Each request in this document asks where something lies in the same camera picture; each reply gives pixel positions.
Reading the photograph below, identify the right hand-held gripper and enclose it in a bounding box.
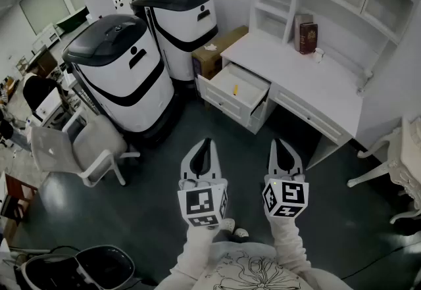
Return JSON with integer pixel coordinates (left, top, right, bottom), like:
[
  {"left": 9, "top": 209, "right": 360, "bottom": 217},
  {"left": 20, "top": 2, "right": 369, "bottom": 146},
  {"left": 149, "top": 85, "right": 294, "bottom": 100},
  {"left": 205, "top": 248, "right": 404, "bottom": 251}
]
[{"left": 262, "top": 138, "right": 310, "bottom": 218}]

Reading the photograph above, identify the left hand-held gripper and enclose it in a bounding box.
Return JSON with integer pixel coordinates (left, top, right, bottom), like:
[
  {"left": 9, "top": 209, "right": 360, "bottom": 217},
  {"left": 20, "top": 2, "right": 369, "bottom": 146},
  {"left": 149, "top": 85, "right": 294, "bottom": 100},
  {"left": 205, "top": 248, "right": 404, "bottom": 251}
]
[{"left": 177, "top": 137, "right": 229, "bottom": 228}]

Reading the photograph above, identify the small white desk drawer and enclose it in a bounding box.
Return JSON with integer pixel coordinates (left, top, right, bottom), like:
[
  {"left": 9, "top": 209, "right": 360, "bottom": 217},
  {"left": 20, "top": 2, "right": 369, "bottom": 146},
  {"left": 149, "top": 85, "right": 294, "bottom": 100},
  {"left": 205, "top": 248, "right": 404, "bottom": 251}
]
[{"left": 197, "top": 61, "right": 272, "bottom": 135}]

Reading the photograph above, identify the person's right forearm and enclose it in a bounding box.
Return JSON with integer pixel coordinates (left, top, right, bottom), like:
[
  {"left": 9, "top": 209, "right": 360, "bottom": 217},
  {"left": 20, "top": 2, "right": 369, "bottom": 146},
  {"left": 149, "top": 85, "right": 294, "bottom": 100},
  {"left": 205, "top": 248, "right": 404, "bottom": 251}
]
[{"left": 269, "top": 214, "right": 312, "bottom": 278}]

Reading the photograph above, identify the person's left forearm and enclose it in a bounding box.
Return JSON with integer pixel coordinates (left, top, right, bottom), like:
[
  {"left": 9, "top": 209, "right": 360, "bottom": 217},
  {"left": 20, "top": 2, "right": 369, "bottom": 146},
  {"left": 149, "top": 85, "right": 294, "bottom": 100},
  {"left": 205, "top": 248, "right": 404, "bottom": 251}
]
[{"left": 169, "top": 221, "right": 228, "bottom": 283}]

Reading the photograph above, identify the wide white desk drawer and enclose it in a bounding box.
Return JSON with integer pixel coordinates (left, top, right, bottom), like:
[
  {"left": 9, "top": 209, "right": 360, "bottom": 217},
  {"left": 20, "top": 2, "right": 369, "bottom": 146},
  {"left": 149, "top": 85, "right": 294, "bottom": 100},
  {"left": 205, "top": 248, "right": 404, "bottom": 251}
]
[{"left": 272, "top": 88, "right": 347, "bottom": 145}]

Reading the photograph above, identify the white desk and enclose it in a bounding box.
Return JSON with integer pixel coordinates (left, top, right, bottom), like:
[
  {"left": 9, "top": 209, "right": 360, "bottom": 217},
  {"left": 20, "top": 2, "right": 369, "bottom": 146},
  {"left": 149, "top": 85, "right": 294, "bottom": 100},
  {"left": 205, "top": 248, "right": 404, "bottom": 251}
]
[{"left": 219, "top": 31, "right": 364, "bottom": 171}]

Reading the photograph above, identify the white armchair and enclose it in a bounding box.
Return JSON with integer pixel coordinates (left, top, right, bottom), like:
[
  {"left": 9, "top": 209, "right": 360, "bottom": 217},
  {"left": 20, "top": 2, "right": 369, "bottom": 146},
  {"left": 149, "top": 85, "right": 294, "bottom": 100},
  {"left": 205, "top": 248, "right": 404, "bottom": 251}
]
[{"left": 62, "top": 107, "right": 141, "bottom": 188}]

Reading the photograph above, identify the person's white printed sweatshirt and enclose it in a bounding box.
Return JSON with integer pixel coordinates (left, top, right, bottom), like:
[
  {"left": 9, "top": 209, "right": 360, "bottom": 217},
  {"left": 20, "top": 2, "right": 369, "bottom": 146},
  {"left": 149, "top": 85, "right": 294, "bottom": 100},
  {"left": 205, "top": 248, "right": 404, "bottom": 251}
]
[{"left": 157, "top": 241, "right": 353, "bottom": 290}]

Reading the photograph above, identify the brown cardboard box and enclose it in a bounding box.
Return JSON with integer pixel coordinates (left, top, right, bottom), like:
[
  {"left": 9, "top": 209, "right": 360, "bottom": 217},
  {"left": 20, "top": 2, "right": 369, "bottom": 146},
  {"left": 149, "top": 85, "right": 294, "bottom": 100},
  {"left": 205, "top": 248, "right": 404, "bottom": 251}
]
[{"left": 191, "top": 25, "right": 250, "bottom": 81}]

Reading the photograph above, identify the ornate white chair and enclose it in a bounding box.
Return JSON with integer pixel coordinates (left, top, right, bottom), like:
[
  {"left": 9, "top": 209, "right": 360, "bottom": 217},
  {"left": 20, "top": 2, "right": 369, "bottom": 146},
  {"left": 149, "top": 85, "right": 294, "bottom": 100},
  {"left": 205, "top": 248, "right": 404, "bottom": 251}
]
[{"left": 347, "top": 116, "right": 421, "bottom": 226}]

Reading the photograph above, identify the white and black robot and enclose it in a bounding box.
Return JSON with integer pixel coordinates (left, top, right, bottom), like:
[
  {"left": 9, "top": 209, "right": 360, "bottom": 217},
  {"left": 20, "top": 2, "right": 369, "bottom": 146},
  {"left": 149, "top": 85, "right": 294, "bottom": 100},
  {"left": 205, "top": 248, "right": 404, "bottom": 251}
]
[
  {"left": 61, "top": 13, "right": 176, "bottom": 143},
  {"left": 130, "top": 0, "right": 220, "bottom": 83}
]

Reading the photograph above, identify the dark red book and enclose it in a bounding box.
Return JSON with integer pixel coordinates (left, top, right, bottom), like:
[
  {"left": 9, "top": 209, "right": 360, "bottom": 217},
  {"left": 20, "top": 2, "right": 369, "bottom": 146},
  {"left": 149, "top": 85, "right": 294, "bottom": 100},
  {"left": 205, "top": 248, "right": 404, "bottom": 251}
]
[{"left": 299, "top": 22, "right": 319, "bottom": 55}]

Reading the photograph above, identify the beige book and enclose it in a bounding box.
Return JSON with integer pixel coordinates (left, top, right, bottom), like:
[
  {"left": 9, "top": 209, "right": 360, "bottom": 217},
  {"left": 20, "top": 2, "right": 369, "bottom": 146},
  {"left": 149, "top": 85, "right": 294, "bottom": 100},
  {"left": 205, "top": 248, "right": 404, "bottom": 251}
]
[{"left": 293, "top": 13, "right": 314, "bottom": 53}]

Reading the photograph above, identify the silver laptop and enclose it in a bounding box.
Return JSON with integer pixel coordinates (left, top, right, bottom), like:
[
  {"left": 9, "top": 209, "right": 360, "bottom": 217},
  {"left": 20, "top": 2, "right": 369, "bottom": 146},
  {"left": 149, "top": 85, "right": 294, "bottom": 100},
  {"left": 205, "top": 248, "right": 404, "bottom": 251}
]
[{"left": 30, "top": 126, "right": 82, "bottom": 178}]

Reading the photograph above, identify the black and white machine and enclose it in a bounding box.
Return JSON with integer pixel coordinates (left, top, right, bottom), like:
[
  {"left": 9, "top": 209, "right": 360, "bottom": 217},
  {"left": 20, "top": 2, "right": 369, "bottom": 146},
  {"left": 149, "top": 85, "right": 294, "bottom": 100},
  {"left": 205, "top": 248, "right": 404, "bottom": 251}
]
[{"left": 13, "top": 245, "right": 136, "bottom": 290}]

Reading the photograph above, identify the red-brown wooden table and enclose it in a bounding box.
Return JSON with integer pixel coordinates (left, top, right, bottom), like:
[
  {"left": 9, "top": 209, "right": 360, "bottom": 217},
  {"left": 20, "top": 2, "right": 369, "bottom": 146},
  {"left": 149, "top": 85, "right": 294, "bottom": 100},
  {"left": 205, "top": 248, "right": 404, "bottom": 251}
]
[{"left": 0, "top": 172, "right": 39, "bottom": 228}]

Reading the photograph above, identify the green table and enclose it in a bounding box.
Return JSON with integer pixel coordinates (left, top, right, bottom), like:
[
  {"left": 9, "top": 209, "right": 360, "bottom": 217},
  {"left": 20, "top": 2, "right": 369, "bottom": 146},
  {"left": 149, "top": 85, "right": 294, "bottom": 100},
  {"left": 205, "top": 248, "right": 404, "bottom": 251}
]
[{"left": 55, "top": 5, "right": 90, "bottom": 34}]

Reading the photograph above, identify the white low cabinet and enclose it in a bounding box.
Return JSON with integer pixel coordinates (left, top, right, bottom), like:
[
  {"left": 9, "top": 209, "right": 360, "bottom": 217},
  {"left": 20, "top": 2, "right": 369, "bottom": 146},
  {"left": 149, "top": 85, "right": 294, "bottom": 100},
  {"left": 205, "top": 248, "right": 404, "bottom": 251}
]
[{"left": 32, "top": 22, "right": 62, "bottom": 51}]

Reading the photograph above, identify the black floor cable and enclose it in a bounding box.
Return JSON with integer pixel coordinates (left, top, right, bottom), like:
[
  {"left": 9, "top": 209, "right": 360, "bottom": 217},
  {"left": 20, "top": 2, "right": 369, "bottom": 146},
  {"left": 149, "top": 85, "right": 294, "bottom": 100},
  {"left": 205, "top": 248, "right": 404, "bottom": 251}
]
[{"left": 341, "top": 242, "right": 421, "bottom": 280}]

